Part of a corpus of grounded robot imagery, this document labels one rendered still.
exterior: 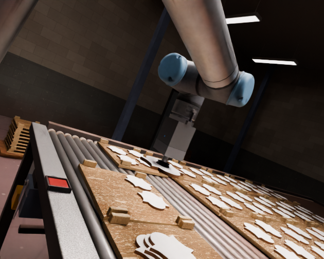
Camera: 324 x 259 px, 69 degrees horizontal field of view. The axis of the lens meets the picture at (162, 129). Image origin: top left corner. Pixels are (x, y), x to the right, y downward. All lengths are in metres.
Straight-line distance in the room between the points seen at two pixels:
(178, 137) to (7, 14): 0.47
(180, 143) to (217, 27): 0.36
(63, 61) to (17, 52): 0.86
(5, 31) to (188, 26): 0.23
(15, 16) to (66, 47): 5.44
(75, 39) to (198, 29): 5.49
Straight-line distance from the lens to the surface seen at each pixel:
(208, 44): 0.40
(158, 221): 0.84
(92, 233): 0.70
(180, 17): 0.36
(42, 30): 5.69
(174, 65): 0.56
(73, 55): 5.80
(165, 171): 0.64
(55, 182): 0.87
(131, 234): 0.71
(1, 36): 0.33
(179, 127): 0.65
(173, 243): 0.69
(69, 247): 0.62
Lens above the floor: 1.27
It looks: 3 degrees down
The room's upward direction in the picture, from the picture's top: 23 degrees clockwise
